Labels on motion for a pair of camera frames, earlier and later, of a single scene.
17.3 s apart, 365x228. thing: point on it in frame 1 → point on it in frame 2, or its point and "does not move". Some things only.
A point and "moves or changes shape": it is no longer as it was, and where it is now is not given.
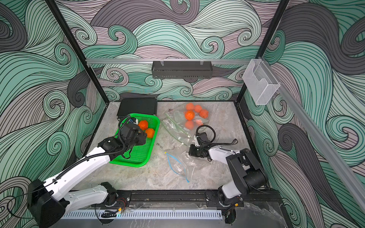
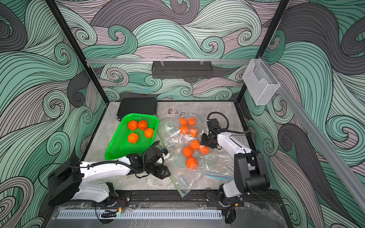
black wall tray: x=182 y=69 does not move
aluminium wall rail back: x=235 y=61 does not move
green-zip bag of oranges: x=181 y=122 → x=187 y=158
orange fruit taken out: x=143 y=125 moves or changes shape
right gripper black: x=192 y=151 → x=203 y=141
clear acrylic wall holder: x=261 y=82 does not move
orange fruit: x=150 y=132 → x=142 y=125
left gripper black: x=140 y=136 → x=161 y=174
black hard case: x=140 y=106 does not move
